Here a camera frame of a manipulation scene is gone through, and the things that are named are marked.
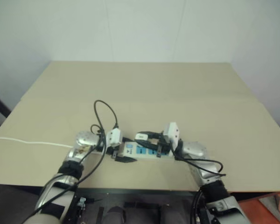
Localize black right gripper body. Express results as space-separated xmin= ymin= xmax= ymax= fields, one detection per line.
xmin=154 ymin=132 xmax=170 ymax=158

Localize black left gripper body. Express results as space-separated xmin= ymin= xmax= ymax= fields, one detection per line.
xmin=106 ymin=145 xmax=125 ymax=161

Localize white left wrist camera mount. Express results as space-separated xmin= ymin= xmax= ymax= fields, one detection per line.
xmin=105 ymin=127 xmax=125 ymax=148

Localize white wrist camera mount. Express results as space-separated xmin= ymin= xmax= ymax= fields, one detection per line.
xmin=162 ymin=121 xmax=180 ymax=150
xmin=105 ymin=127 xmax=125 ymax=148

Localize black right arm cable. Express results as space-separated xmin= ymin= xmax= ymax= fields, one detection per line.
xmin=173 ymin=139 xmax=227 ymax=224

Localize silver metal clamp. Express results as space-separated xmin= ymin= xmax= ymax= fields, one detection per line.
xmin=77 ymin=197 xmax=87 ymax=211

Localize white charger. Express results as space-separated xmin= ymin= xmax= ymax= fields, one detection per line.
xmin=134 ymin=132 xmax=149 ymax=141

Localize white power strip blue sockets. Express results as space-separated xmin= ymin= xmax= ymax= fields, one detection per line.
xmin=93 ymin=137 xmax=178 ymax=163

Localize dark rounded shape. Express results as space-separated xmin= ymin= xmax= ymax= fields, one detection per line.
xmin=102 ymin=205 xmax=127 ymax=224

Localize white power strip cord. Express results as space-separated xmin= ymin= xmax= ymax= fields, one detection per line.
xmin=0 ymin=137 xmax=74 ymax=148

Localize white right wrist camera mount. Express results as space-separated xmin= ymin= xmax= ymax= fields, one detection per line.
xmin=162 ymin=121 xmax=180 ymax=150

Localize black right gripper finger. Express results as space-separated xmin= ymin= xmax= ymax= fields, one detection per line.
xmin=138 ymin=130 xmax=164 ymax=137
xmin=135 ymin=139 xmax=160 ymax=150

